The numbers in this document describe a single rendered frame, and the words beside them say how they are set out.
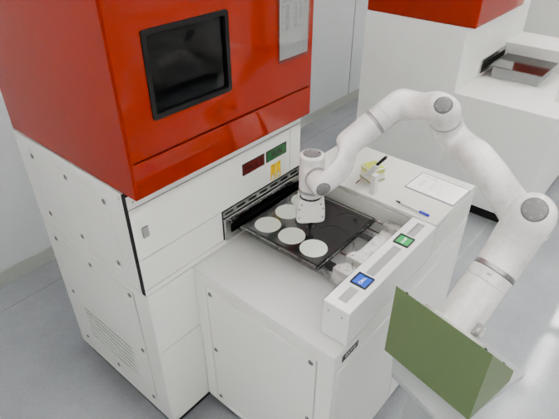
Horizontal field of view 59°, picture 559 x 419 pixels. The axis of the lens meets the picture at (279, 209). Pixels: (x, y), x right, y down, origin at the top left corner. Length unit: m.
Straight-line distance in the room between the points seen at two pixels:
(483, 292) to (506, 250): 0.13
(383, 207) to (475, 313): 0.64
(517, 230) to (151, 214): 1.05
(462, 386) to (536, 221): 0.46
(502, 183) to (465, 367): 0.52
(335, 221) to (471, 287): 0.65
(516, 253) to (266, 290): 0.79
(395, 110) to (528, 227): 0.54
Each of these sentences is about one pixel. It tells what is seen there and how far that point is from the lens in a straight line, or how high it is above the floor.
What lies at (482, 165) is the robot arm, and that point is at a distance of 1.53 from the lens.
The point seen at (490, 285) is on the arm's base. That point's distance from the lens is 1.44.
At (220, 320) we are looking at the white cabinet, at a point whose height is 0.64.
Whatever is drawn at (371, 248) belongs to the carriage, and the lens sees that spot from 1.81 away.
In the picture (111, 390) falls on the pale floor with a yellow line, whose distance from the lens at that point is 2.58.
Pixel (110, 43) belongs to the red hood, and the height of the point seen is 1.67.
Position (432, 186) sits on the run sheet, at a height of 0.97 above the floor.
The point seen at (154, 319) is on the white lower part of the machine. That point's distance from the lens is 1.83.
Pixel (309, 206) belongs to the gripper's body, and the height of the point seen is 1.04.
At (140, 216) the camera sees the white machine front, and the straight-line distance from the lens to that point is 1.56.
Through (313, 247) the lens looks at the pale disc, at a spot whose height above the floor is 0.90.
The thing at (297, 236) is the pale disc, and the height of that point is 0.90.
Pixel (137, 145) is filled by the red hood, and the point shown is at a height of 1.39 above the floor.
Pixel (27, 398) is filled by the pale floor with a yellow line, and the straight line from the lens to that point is 2.69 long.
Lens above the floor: 2.01
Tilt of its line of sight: 35 degrees down
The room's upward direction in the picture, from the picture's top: straight up
